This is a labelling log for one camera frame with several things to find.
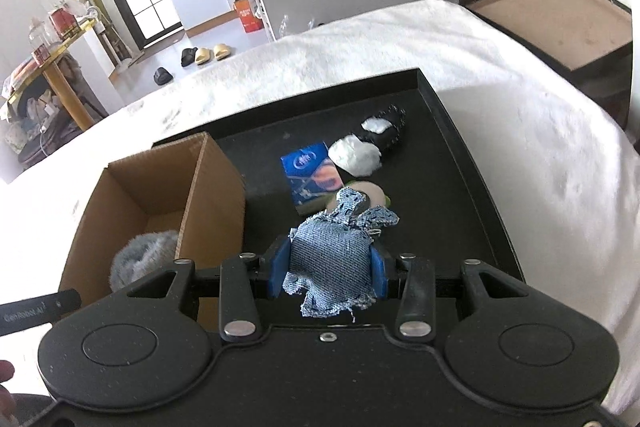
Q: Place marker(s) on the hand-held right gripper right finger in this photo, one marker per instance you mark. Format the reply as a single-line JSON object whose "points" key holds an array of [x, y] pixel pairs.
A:
{"points": [[378, 272]]}

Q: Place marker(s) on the clear plastic bag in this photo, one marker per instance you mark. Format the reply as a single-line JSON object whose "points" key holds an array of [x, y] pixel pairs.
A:
{"points": [[295, 26]]}

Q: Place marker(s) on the white fluffy blanket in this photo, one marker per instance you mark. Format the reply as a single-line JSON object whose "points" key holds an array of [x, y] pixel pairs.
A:
{"points": [[325, 52]]}

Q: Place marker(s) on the person's left hand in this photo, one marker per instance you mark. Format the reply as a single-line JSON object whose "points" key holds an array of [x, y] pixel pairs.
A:
{"points": [[5, 372]]}

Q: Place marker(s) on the black and white shoe toy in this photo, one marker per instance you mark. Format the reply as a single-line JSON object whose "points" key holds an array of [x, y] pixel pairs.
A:
{"points": [[387, 134]]}

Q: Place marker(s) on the plush burger toy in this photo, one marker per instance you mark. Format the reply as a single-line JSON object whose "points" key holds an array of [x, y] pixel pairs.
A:
{"points": [[372, 194]]}

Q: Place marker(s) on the beige slipper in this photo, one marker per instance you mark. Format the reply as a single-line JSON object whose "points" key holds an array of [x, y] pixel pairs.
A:
{"points": [[204, 55], [223, 52]]}

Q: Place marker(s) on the round yellow-rimmed table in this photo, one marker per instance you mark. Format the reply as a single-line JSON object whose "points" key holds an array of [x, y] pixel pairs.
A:
{"points": [[62, 94]]}

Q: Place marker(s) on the black tray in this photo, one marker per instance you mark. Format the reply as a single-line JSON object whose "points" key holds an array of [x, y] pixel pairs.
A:
{"points": [[450, 207]]}

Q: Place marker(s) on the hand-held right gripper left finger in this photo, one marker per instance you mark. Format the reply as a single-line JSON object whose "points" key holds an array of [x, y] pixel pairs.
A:
{"points": [[278, 269]]}

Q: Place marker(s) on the grey fluffy toy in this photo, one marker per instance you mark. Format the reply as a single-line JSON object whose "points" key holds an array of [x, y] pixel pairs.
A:
{"points": [[142, 257]]}

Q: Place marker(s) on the orange carton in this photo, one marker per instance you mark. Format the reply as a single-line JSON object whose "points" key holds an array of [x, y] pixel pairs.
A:
{"points": [[248, 14]]}

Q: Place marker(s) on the frayed denim cloth piece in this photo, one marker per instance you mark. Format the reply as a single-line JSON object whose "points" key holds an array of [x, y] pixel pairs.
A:
{"points": [[330, 257]]}

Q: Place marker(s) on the clear glass jar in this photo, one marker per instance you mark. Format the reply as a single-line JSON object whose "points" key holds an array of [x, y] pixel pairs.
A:
{"points": [[39, 34]]}

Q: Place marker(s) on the brown cardboard box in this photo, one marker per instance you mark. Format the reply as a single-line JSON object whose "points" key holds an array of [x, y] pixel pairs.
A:
{"points": [[210, 187]]}

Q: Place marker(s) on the pile of pink packets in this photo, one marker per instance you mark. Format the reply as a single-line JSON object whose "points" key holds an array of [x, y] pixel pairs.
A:
{"points": [[22, 74]]}

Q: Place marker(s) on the red box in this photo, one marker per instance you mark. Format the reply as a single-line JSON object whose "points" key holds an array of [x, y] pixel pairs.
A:
{"points": [[62, 23]]}

